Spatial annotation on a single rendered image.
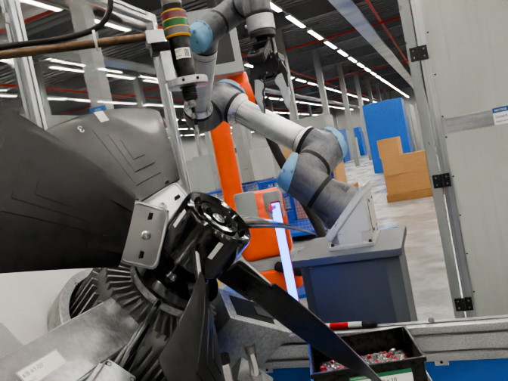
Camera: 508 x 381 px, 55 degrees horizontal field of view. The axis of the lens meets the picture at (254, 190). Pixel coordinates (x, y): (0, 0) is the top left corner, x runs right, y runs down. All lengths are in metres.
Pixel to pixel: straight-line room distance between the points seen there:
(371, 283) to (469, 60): 1.47
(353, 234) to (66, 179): 0.94
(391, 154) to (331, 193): 8.52
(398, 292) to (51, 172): 1.00
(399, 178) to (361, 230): 8.56
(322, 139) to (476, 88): 1.19
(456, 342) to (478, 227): 1.46
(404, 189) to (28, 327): 9.40
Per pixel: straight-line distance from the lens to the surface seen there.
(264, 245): 4.64
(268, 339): 0.95
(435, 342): 1.21
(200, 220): 0.70
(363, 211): 1.41
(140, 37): 0.87
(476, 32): 2.61
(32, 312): 0.85
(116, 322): 0.73
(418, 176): 9.95
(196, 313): 0.55
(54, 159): 0.68
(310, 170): 1.47
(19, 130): 0.68
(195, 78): 0.84
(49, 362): 0.64
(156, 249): 0.73
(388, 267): 1.38
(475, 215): 2.61
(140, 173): 0.86
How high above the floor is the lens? 1.29
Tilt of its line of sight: 3 degrees down
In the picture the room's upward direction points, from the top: 11 degrees counter-clockwise
